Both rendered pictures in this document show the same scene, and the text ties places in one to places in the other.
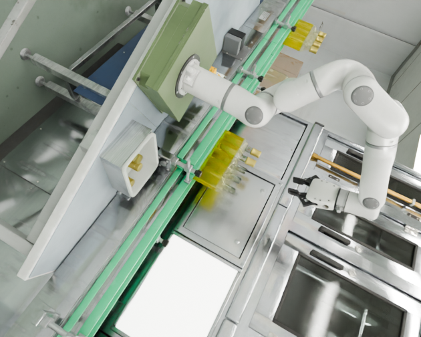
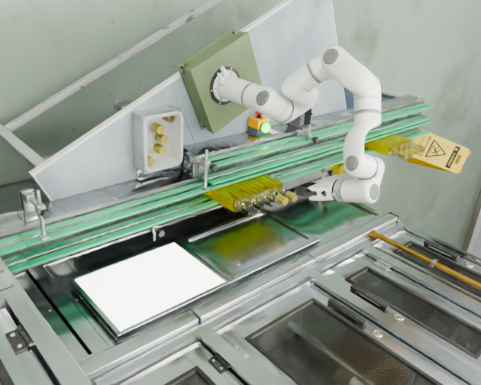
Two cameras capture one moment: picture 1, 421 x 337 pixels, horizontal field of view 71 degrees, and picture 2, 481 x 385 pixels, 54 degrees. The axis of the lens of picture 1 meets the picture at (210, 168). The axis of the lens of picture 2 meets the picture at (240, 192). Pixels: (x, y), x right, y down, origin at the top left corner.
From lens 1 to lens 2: 124 cm
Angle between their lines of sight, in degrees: 39
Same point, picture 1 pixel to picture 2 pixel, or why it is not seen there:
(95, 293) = (75, 221)
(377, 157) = (358, 121)
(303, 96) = (299, 76)
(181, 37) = (221, 46)
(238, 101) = (253, 89)
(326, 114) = not seen: outside the picture
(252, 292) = (232, 302)
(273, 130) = (334, 211)
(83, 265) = (77, 202)
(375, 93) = (339, 53)
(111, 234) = (114, 195)
